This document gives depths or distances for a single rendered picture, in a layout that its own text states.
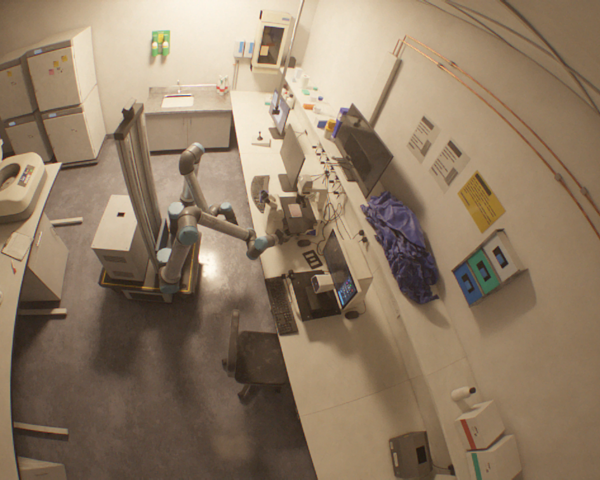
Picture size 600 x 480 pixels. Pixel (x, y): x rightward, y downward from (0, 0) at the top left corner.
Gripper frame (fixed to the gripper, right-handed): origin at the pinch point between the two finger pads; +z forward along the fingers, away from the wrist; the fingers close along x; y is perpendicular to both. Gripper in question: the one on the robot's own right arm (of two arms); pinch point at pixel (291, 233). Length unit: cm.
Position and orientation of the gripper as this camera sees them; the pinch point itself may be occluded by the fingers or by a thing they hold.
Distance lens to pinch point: 219.7
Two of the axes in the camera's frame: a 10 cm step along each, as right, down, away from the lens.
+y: -5.1, 7.2, 4.8
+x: 6.6, 6.8, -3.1
